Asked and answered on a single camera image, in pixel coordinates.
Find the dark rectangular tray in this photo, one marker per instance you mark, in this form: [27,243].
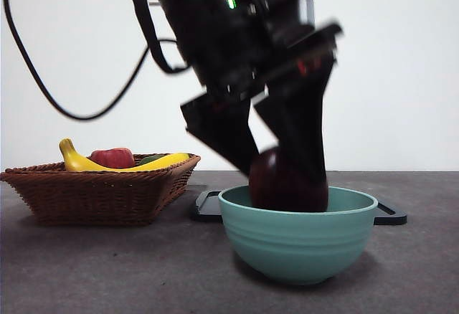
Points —
[206,213]

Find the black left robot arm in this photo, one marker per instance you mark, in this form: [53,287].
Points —
[215,34]

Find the yellow banana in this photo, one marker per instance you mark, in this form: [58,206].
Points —
[75,161]

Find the green avocado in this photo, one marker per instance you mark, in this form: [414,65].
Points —
[148,160]

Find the brown wicker basket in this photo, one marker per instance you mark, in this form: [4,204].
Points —
[97,199]

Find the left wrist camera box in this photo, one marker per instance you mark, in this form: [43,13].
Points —
[283,13]

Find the dark red plum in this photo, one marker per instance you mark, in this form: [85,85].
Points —
[272,188]

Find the teal ribbed bowl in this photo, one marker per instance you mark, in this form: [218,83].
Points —
[297,246]

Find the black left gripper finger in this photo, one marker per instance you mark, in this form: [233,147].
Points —
[222,127]
[305,124]

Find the red apple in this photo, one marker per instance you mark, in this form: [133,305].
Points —
[111,157]

